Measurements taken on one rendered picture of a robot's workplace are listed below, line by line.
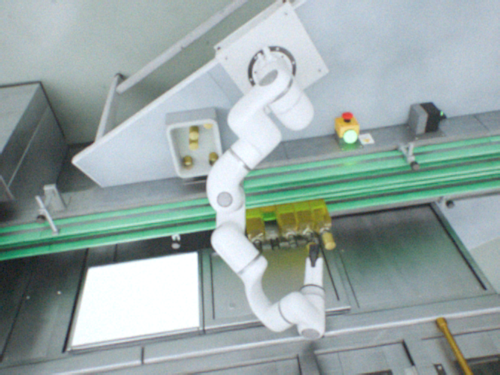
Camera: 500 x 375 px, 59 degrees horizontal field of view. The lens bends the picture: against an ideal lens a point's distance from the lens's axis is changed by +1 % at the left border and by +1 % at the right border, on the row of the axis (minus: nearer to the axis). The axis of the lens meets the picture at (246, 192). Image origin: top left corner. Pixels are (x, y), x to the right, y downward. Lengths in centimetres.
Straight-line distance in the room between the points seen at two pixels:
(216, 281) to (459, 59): 113
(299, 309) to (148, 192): 77
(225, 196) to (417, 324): 73
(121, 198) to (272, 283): 63
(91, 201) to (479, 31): 146
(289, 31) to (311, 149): 43
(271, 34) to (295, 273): 78
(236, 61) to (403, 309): 92
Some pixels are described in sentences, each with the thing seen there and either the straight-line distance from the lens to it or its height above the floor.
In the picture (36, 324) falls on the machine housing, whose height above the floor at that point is 118.
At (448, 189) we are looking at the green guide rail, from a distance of 179.
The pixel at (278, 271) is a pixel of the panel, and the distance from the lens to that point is 156.
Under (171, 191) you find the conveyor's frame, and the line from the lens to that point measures 165.
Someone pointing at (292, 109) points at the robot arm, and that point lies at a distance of 114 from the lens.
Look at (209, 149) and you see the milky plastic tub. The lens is 162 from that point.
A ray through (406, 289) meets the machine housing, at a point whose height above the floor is 126.
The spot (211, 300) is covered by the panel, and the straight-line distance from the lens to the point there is 150.
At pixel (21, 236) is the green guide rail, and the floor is 95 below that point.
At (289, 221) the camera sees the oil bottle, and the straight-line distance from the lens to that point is 150.
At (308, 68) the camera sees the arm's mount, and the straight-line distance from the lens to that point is 147.
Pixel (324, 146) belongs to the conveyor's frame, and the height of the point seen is 82.
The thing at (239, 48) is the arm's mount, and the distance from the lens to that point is 139.
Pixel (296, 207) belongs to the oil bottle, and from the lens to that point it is 155.
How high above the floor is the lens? 212
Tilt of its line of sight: 50 degrees down
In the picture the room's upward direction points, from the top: 170 degrees clockwise
